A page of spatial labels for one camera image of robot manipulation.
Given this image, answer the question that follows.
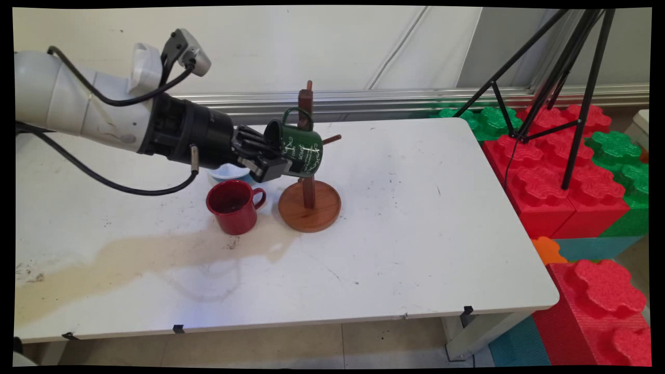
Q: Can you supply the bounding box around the orange foam piece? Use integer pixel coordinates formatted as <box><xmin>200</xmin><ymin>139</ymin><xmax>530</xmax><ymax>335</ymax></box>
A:
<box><xmin>531</xmin><ymin>236</ymin><xmax>570</xmax><ymax>266</ymax></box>

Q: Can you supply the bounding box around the red enamel mug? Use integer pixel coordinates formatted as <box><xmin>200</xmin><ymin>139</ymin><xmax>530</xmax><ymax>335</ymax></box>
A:
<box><xmin>206</xmin><ymin>179</ymin><xmax>267</xmax><ymax>236</ymax></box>

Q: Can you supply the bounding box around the green printed enamel mug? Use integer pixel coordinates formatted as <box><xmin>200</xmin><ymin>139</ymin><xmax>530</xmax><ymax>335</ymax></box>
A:
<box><xmin>263</xmin><ymin>107</ymin><xmax>324</xmax><ymax>178</ymax></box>

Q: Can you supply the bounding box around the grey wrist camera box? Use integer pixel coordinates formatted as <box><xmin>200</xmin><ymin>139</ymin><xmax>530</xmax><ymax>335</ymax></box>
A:
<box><xmin>160</xmin><ymin>28</ymin><xmax>212</xmax><ymax>88</ymax></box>

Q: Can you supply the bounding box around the black camera cable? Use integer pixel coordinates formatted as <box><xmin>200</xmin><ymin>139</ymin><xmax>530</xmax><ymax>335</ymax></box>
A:
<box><xmin>47</xmin><ymin>45</ymin><xmax>196</xmax><ymax>108</ymax></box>

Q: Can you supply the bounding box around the black tripod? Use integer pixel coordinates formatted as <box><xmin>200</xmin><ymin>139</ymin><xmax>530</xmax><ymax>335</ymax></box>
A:
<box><xmin>453</xmin><ymin>8</ymin><xmax>617</xmax><ymax>191</ymax></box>

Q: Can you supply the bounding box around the white box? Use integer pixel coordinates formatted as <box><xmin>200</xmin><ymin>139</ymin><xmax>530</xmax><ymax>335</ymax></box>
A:
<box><xmin>622</xmin><ymin>109</ymin><xmax>650</xmax><ymax>152</ymax></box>

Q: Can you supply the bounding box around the black gripper cable with plug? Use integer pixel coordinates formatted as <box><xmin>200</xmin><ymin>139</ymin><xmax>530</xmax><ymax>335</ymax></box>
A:
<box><xmin>16</xmin><ymin>122</ymin><xmax>201</xmax><ymax>197</ymax></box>

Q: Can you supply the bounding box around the white and blue bowl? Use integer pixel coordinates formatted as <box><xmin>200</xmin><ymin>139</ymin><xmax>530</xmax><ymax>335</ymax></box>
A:
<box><xmin>207</xmin><ymin>163</ymin><xmax>256</xmax><ymax>184</ymax></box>

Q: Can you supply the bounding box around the wooden mug tree stand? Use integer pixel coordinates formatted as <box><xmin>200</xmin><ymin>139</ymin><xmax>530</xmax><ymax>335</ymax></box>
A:
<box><xmin>277</xmin><ymin>80</ymin><xmax>342</xmax><ymax>233</ymax></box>

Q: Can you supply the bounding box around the white table leg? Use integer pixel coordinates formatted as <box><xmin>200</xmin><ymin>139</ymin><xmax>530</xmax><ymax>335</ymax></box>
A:
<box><xmin>441</xmin><ymin>311</ymin><xmax>531</xmax><ymax>363</ymax></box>

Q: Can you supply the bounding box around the large red foam block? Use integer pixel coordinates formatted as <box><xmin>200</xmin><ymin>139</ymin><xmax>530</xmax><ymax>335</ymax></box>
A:
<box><xmin>482</xmin><ymin>103</ymin><xmax>630</xmax><ymax>240</ymax></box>

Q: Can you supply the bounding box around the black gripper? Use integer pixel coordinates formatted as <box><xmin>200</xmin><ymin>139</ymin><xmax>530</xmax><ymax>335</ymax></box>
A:
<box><xmin>137</xmin><ymin>92</ymin><xmax>292</xmax><ymax>183</ymax></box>

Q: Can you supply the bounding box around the aluminium wall rail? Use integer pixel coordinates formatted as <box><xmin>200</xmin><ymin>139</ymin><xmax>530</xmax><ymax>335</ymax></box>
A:
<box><xmin>174</xmin><ymin>85</ymin><xmax>650</xmax><ymax>126</ymax></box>

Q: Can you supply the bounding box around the teal foam block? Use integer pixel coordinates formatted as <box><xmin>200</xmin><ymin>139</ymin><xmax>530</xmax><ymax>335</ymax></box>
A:
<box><xmin>488</xmin><ymin>316</ymin><xmax>552</xmax><ymax>367</ymax></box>
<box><xmin>553</xmin><ymin>236</ymin><xmax>645</xmax><ymax>263</ymax></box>

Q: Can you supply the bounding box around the green foam building block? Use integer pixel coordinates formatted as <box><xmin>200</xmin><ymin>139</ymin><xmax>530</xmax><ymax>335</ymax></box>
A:
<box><xmin>586</xmin><ymin>130</ymin><xmax>650</xmax><ymax>238</ymax></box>
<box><xmin>430</xmin><ymin>106</ymin><xmax>523</xmax><ymax>142</ymax></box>

